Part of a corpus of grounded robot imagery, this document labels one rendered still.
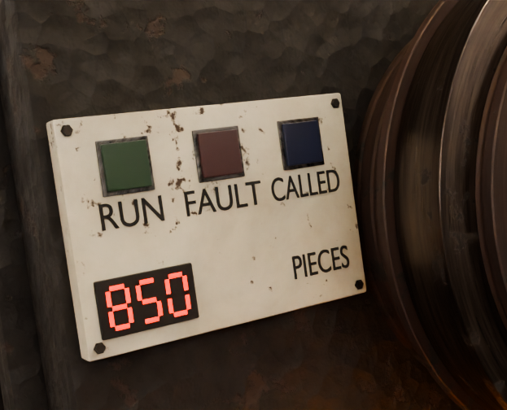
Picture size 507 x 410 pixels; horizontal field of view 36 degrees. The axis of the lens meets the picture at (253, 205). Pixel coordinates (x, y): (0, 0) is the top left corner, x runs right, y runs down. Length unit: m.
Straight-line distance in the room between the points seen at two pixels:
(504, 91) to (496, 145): 0.04
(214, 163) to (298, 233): 0.10
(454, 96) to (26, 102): 0.32
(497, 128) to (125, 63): 0.29
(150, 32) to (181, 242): 0.17
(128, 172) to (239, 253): 0.12
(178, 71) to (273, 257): 0.17
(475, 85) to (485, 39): 0.04
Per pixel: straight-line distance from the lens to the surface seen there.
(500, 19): 0.66
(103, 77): 0.63
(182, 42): 0.66
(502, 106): 0.62
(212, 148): 0.63
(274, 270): 0.66
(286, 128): 0.67
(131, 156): 0.60
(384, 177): 0.64
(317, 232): 0.69
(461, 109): 0.61
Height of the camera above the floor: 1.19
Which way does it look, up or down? 3 degrees down
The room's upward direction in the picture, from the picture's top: 8 degrees counter-clockwise
